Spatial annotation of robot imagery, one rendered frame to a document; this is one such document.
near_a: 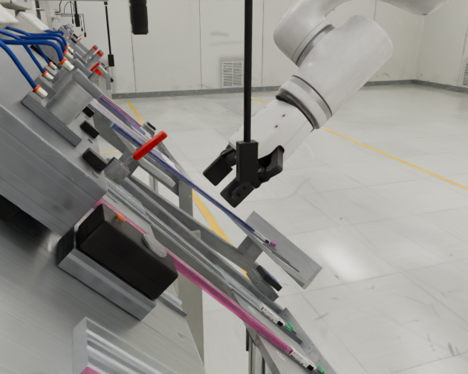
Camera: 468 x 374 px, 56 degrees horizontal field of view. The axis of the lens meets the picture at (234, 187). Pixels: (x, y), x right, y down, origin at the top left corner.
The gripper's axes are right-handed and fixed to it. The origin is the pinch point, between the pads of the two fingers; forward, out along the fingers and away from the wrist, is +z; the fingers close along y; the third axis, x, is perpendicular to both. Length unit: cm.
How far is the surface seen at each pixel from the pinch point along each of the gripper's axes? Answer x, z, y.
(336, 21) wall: 290, -366, -749
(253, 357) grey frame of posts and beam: 39.0, 21.2, -10.7
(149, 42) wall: 75, -71, -749
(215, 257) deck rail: 13.3, 10.0, -8.0
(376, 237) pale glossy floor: 174, -41, -148
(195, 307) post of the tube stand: 33, 26, -29
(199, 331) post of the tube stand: 39, 30, -29
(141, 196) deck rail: -4.7, 10.3, -8.0
